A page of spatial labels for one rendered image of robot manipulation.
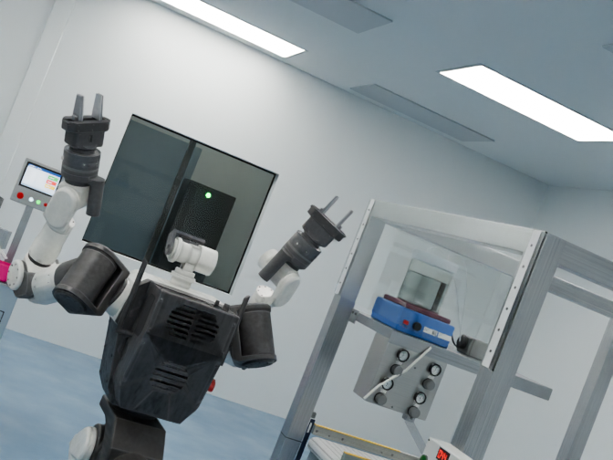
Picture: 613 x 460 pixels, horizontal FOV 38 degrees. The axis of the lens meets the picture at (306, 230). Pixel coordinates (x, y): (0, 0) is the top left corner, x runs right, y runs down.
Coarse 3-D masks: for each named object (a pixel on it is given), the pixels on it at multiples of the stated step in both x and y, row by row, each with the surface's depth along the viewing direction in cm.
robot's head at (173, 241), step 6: (174, 234) 214; (180, 234) 216; (186, 234) 216; (168, 240) 216; (174, 240) 214; (180, 240) 213; (186, 240) 219; (192, 240) 218; (198, 240) 217; (204, 240) 218; (168, 246) 215; (174, 246) 212; (168, 252) 213; (174, 252) 212; (168, 258) 215
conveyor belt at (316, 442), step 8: (312, 440) 291; (320, 440) 290; (312, 448) 288; (320, 448) 283; (328, 448) 283; (336, 448) 287; (344, 448) 292; (352, 448) 297; (320, 456) 280; (328, 456) 276; (336, 456) 275; (368, 456) 294; (376, 456) 299
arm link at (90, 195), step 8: (64, 168) 211; (64, 176) 212; (72, 176) 211; (80, 176) 211; (88, 176) 212; (96, 176) 214; (64, 184) 213; (72, 184) 213; (80, 184) 213; (88, 184) 213; (96, 184) 212; (80, 192) 212; (88, 192) 214; (96, 192) 213; (80, 200) 213; (88, 200) 214; (96, 200) 214; (88, 208) 215; (96, 208) 215; (96, 216) 216
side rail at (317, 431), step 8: (312, 432) 293; (320, 432) 294; (328, 432) 294; (336, 432) 295; (336, 440) 296; (344, 440) 297; (352, 440) 298; (360, 440) 299; (360, 448) 299; (368, 448) 300; (376, 448) 301; (384, 448) 302; (392, 456) 303; (400, 456) 304; (408, 456) 305; (416, 456) 307
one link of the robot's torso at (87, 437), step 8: (80, 432) 214; (88, 432) 209; (96, 432) 209; (72, 440) 218; (80, 440) 211; (88, 440) 207; (96, 440) 208; (72, 448) 215; (80, 448) 209; (88, 448) 207; (72, 456) 216; (80, 456) 207; (88, 456) 207
